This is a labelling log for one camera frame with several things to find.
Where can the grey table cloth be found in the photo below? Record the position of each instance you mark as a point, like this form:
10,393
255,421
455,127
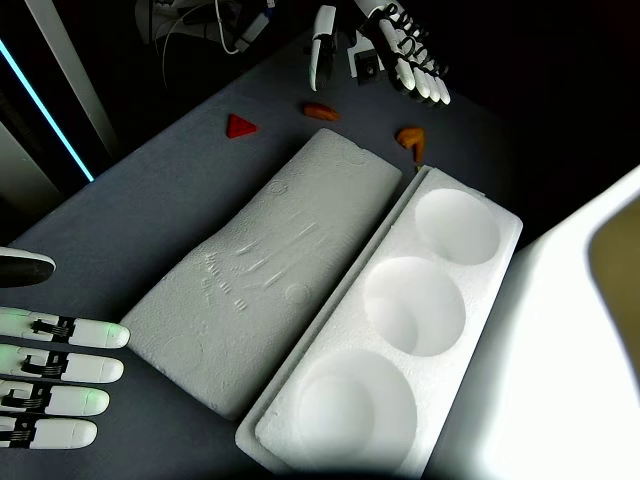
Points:
150,200

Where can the brown toy bread stick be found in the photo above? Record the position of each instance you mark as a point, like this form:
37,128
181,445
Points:
322,111

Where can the large white robot shell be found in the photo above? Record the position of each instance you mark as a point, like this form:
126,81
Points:
550,375

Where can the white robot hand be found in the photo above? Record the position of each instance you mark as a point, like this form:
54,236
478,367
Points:
90,332
420,80

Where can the cyan light strip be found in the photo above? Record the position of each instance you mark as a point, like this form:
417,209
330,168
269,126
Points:
45,115

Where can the white styrofoam lid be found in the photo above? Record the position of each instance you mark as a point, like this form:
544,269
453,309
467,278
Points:
260,270

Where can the red triangle block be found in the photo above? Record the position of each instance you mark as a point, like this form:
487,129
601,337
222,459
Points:
241,127

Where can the orange toy croissant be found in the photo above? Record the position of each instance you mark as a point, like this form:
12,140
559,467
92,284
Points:
411,139

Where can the white post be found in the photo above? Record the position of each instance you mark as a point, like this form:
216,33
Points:
72,75

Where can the white styrofoam tray with wells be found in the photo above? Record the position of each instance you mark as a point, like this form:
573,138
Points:
350,400

